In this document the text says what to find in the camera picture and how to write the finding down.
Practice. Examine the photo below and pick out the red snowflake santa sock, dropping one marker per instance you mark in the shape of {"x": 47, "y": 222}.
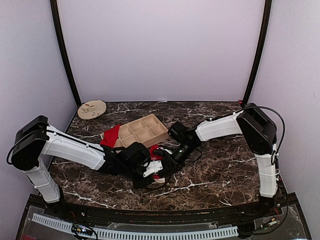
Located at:
{"x": 155, "y": 157}

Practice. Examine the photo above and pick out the wooden compartment tray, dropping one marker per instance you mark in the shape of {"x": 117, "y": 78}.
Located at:
{"x": 148, "y": 130}

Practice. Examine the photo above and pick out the plain red sock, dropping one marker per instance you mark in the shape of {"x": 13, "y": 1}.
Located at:
{"x": 110, "y": 136}

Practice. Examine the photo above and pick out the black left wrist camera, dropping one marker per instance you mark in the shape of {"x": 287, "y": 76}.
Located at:
{"x": 152, "y": 167}

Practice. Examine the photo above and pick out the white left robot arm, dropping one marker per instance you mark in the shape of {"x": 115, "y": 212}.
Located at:
{"x": 38, "y": 138}

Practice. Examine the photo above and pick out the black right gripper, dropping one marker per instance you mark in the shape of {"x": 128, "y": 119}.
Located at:
{"x": 176, "y": 164}

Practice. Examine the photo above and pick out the bird painted ceramic plate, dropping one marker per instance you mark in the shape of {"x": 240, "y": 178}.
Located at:
{"x": 91, "y": 109}

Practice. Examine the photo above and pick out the white slotted cable duct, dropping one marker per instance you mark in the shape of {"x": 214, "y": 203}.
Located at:
{"x": 124, "y": 231}

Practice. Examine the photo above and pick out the black right frame post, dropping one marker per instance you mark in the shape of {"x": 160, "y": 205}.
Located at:
{"x": 258, "y": 53}

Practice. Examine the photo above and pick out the black frame post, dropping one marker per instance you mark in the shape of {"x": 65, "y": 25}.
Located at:
{"x": 258, "y": 53}
{"x": 63, "y": 51}

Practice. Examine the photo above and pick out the black left frame post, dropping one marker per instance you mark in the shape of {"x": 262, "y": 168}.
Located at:
{"x": 63, "y": 51}

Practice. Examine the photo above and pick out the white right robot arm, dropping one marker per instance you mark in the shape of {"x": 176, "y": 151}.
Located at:
{"x": 258, "y": 130}

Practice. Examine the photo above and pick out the black front table rail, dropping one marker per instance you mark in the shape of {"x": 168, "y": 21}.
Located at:
{"x": 89, "y": 212}

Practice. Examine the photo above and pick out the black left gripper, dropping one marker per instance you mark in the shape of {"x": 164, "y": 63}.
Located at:
{"x": 138, "y": 184}

